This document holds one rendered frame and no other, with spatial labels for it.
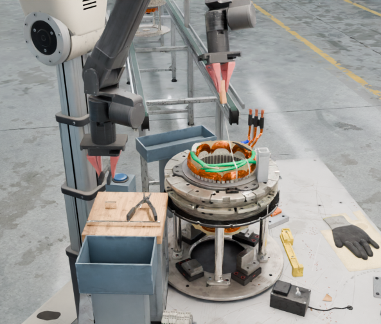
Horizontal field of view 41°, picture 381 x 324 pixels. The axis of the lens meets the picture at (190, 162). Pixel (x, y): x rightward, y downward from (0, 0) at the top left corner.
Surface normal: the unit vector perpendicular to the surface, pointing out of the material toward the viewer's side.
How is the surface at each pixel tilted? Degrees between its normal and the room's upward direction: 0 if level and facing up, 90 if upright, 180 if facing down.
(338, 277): 0
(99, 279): 90
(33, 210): 0
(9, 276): 0
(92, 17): 90
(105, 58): 84
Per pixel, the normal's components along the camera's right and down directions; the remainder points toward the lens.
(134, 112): 0.88, 0.23
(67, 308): 0.00, -0.89
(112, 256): -0.04, 0.46
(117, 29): -0.43, 0.32
